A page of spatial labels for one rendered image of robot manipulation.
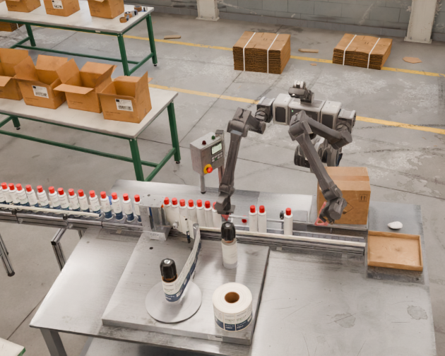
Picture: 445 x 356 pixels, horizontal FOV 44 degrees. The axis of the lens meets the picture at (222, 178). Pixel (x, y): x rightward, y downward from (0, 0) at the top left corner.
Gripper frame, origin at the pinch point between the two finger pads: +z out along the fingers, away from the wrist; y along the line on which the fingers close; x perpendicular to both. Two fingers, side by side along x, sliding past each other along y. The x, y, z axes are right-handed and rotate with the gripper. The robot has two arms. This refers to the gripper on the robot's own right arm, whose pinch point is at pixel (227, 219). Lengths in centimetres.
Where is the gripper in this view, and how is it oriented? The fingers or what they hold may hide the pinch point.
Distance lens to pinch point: 327.4
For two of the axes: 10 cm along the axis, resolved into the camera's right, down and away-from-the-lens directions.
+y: 9.7, 0.9, -2.1
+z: 0.6, 7.9, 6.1
